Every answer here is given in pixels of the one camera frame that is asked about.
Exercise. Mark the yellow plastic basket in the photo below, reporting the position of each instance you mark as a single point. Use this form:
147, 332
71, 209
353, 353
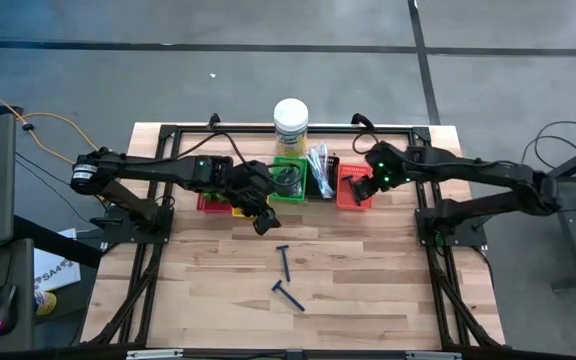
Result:
238, 213

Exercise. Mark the green Pert shampoo bottle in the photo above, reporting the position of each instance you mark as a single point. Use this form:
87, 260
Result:
213, 196

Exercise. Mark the black plastic basket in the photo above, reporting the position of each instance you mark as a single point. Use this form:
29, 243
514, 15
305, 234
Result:
335, 175

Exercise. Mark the small yellow white object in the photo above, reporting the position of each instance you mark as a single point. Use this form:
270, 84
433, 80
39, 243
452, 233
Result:
46, 304

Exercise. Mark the orange plastic basket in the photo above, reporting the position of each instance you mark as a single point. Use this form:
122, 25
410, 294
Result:
342, 199

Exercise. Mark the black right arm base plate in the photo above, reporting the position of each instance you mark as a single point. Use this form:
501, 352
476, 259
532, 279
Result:
468, 237

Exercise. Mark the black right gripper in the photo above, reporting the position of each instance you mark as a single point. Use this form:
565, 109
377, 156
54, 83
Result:
390, 167

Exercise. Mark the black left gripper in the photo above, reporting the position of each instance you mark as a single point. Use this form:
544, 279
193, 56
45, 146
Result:
250, 187

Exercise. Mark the black computer mouse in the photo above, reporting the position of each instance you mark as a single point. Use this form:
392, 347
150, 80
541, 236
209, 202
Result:
2, 310

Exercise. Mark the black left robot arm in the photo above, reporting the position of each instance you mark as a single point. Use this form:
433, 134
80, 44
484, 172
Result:
158, 167

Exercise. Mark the Lysol wipes canister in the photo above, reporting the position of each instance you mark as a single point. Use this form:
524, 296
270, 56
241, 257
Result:
291, 120

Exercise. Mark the silver metal bracket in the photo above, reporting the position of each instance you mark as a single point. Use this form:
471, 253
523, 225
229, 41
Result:
153, 354
433, 355

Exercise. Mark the white printed cardboard box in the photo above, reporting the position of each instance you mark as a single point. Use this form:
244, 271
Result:
55, 272

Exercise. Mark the dark side desk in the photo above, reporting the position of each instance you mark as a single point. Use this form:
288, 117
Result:
24, 270

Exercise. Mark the black diagonal beam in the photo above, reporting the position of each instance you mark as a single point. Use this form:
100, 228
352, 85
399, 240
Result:
58, 242

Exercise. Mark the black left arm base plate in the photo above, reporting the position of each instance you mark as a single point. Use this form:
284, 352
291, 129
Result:
118, 232

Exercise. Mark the blue white bagged toothbrush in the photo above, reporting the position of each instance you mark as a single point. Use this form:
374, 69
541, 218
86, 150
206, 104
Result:
324, 187
323, 155
329, 180

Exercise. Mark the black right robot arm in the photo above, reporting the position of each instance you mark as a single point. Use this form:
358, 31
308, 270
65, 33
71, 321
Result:
493, 170

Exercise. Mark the red plastic basket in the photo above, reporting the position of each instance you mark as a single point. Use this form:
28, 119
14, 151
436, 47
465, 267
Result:
208, 206

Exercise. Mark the green plastic basket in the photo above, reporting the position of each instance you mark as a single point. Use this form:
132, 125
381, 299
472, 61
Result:
288, 161

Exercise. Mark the blue disposable razor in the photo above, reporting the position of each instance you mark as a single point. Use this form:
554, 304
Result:
285, 265
290, 299
348, 179

